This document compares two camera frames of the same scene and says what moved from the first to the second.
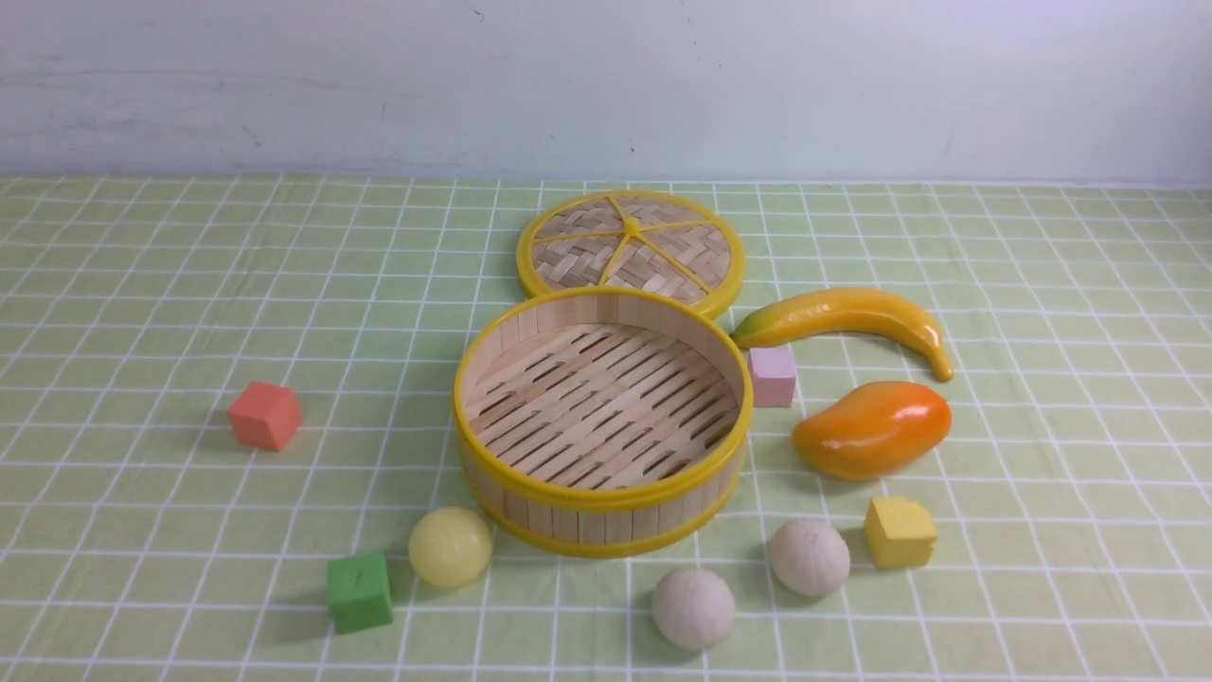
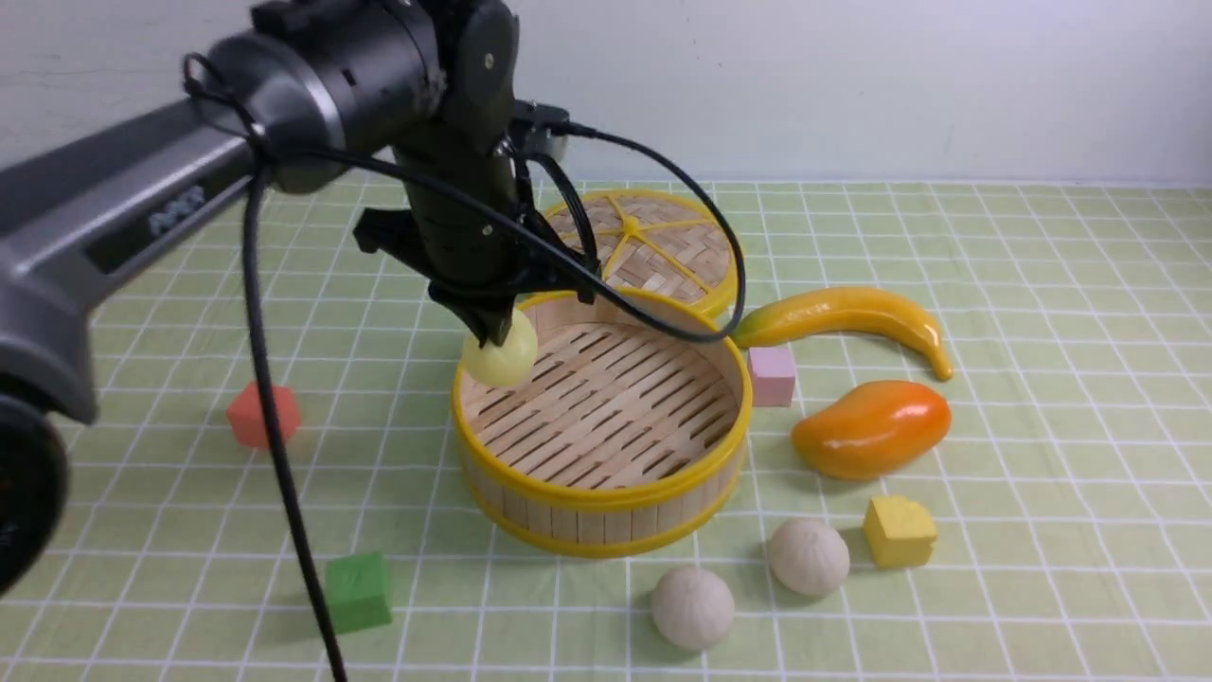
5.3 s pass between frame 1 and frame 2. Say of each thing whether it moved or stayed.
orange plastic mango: stayed
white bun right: stayed
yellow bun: moved
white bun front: stayed
